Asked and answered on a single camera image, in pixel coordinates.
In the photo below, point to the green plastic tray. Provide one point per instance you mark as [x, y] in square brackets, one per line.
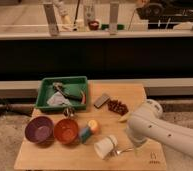
[73, 85]

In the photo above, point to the grey cloth in tray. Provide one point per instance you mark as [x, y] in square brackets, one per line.
[57, 99]

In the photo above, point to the wooden board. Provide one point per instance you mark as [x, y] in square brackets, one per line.
[55, 156]

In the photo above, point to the small metal clip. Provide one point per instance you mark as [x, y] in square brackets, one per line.
[69, 112]

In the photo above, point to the grey rectangular block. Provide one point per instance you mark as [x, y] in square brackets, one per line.
[100, 101]

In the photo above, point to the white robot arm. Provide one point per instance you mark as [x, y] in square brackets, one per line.
[145, 122]

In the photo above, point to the red grapes bunch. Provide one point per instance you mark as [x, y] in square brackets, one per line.
[117, 107]

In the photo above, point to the white cup on side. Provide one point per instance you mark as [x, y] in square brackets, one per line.
[105, 146]

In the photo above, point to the yellow banana toy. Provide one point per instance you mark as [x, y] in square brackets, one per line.
[125, 117]

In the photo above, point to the black handled tool in tray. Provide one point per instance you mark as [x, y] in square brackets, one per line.
[61, 88]

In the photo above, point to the red bowl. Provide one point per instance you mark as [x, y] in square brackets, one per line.
[66, 131]

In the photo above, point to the purple bowl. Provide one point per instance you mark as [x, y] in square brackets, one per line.
[39, 129]

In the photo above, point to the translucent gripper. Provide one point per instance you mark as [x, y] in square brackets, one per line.
[138, 149]

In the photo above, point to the orange and teal toy block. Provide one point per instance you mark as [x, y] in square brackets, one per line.
[90, 129]

